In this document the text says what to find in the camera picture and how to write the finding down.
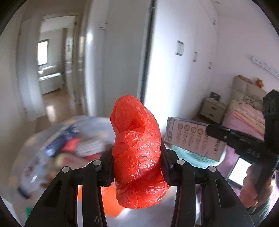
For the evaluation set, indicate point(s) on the person's right hand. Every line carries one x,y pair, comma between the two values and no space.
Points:
248,194

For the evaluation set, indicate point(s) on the beige padded headboard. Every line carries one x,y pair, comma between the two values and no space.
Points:
244,90

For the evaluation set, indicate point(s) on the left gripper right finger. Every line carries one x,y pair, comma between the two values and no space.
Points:
220,206

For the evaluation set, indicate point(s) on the smartphone with lit screen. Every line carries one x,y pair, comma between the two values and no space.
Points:
238,173

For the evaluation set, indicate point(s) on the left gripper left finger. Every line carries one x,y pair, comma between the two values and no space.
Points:
58,204

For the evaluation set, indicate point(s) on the white wardrobe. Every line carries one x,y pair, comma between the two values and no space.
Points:
182,52

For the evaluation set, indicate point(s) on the white blue mask box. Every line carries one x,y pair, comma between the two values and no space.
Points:
191,136

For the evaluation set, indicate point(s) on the round floral tablecloth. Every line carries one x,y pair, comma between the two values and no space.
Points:
74,143

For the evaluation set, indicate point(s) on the orange paper cup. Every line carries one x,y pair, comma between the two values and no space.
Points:
110,203

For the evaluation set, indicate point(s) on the red plastic bag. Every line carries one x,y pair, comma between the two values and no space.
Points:
137,167

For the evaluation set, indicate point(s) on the teal plastic laundry basket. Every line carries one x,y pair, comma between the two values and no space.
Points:
195,159

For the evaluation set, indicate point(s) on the white bed in far room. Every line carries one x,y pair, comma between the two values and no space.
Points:
50,79

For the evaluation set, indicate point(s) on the pink bed cover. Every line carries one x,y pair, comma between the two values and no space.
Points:
244,123

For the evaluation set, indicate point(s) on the green grey sleeve forearm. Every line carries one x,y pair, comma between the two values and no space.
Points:
260,213

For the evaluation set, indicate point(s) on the beige bedside table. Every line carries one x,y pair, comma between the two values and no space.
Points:
213,110

